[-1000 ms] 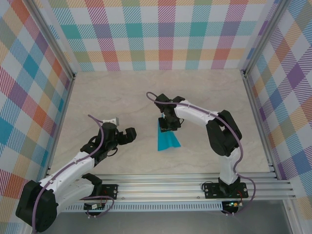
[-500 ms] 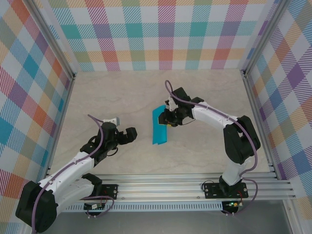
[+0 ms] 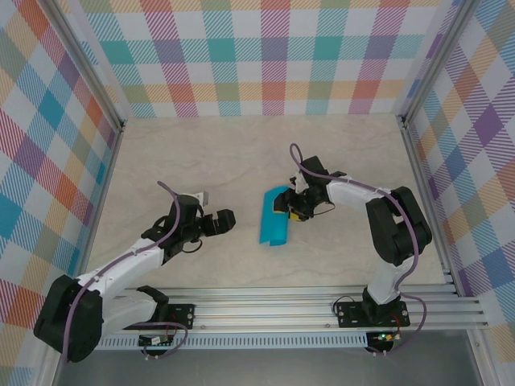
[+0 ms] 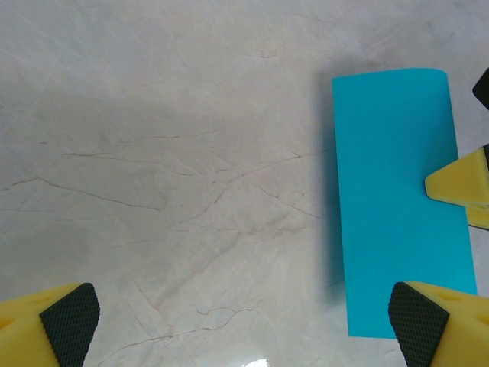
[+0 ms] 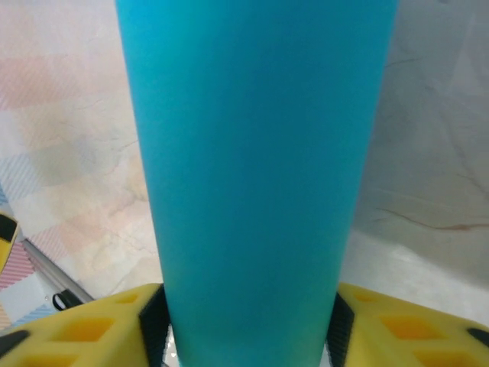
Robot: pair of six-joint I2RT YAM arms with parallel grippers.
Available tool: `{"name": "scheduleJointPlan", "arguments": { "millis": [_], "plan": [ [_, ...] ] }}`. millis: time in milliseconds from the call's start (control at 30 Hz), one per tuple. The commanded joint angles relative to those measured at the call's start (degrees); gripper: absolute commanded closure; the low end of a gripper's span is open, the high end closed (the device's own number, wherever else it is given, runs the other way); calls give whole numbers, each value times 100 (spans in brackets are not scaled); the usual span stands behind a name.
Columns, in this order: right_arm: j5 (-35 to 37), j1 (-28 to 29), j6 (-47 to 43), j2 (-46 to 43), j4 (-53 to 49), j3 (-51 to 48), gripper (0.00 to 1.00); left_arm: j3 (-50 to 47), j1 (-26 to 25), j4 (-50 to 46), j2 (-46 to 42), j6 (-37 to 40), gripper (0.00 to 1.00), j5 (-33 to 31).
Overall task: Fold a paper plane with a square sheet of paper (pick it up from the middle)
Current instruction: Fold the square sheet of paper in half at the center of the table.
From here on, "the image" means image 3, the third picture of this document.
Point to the aluminium frame post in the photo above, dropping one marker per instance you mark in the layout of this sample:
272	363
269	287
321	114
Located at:
90	60
432	60

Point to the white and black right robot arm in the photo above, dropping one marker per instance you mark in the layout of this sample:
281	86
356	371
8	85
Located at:
350	197

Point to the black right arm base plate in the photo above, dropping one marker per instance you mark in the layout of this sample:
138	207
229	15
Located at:
350	315

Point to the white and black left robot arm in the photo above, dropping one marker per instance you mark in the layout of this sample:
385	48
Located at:
116	265

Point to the grey metal panel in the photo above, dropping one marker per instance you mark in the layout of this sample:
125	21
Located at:
261	368

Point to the aluminium table side rail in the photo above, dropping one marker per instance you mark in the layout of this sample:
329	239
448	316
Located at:
421	181
107	181

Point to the blue paper sheet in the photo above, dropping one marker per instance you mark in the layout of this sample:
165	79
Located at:
273	229

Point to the aluminium slotted mounting rail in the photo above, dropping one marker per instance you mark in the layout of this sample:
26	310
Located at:
261	305

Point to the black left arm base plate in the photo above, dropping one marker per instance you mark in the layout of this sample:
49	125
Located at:
183	314

